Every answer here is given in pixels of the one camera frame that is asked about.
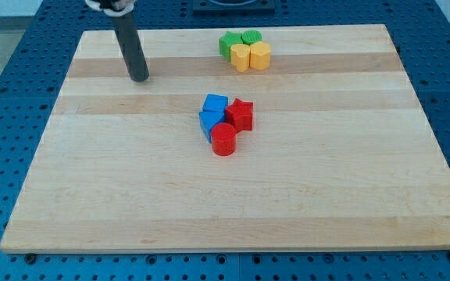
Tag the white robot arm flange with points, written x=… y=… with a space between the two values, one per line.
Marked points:
x=113 y=8

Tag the yellow heart block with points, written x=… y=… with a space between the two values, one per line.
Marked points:
x=240 y=56

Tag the yellow hexagon block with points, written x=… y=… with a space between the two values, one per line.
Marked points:
x=260 y=54

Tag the red cylinder block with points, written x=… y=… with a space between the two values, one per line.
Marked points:
x=223 y=137

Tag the blue triangle block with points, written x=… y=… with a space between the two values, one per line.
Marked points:
x=208 y=120

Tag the red star block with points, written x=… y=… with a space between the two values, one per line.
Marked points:
x=240 y=115

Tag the blue cube block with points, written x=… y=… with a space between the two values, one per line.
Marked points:
x=215 y=103

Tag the green star block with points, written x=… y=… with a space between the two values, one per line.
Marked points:
x=226 y=41

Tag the green circle block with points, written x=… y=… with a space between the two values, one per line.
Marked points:
x=249 y=37

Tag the light wooden board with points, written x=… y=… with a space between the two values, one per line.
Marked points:
x=341 y=156

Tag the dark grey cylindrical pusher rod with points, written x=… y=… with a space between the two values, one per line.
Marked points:
x=126 y=32

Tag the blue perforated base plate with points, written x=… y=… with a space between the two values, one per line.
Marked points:
x=33 y=76

